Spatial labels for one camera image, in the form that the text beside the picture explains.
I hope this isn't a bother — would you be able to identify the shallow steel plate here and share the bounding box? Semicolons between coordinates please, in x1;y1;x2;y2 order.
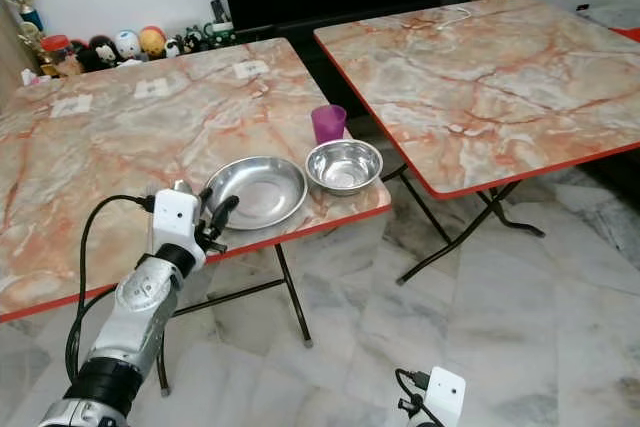
203;156;308;231

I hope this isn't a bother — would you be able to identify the marble-print folding table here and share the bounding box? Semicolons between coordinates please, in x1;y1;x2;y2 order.
313;0;640;286
0;37;392;396

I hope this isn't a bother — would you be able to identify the steel bowl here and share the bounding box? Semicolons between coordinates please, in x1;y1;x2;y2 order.
305;139;384;196

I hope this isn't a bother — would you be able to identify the white paper label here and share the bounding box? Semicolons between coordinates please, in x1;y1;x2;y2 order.
232;60;271;80
133;78;172;100

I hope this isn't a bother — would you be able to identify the purple plastic cup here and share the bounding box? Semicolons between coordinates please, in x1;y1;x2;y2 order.
310;104;348;146

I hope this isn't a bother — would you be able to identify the dark green figurine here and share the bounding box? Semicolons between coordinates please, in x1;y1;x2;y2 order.
182;29;209;54

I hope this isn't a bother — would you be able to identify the orange round doll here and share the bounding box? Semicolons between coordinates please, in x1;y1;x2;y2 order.
139;26;167;58

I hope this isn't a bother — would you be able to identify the green and black gadget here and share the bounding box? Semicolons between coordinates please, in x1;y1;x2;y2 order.
208;0;236;46

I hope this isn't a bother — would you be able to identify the white round doll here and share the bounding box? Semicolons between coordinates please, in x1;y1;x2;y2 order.
115;30;141;61

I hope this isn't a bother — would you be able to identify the black and white doll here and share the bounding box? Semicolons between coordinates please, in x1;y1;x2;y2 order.
87;37;116;70

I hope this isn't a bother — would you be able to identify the red-lidded jar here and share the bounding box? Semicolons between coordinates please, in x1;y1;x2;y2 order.
40;35;72;74

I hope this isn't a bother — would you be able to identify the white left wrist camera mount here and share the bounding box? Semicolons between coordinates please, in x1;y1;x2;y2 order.
152;181;208;254

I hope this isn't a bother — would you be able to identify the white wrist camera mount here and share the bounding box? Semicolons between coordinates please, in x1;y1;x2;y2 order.
423;366;468;427
152;181;208;254

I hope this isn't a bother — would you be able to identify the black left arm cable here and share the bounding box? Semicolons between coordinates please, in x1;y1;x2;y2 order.
65;194;157;384

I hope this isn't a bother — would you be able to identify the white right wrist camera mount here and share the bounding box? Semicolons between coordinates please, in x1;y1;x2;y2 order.
423;366;468;427

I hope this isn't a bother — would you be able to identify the thin white cable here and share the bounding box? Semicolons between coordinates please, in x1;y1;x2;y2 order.
435;5;474;22

